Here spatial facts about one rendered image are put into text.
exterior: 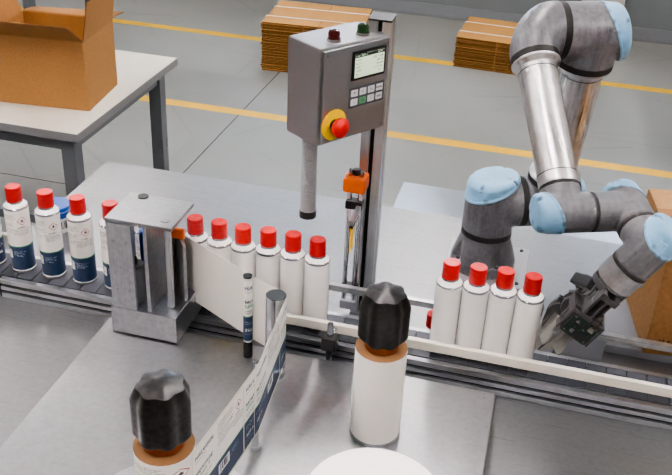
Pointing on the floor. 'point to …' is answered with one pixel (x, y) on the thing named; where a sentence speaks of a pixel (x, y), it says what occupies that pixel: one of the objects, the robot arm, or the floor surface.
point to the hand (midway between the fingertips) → (542, 342)
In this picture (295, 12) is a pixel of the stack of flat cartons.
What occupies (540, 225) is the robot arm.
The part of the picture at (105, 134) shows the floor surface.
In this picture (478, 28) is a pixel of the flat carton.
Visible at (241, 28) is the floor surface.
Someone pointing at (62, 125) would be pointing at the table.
